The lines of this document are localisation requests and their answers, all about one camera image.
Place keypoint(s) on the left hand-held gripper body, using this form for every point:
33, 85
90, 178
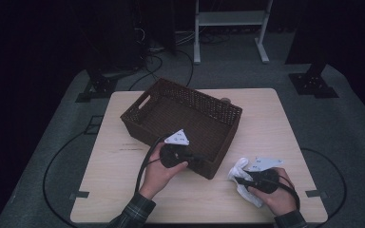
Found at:
172, 156

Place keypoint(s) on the white cloth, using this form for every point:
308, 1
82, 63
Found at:
245, 194

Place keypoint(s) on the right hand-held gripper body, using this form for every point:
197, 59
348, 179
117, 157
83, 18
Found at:
264, 182

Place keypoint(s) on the brown woven basket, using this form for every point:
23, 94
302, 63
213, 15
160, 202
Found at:
187, 117

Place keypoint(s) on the black stand base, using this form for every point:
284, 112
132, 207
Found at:
310, 84
99, 85

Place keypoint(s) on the white metal stand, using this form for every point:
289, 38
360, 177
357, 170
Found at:
231, 18

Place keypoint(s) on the person's right hand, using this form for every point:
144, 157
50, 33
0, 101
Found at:
275, 202

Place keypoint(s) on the grey tape strip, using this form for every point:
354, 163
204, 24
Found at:
80, 194
315, 193

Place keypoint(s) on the person's left hand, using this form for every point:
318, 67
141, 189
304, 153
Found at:
158, 177

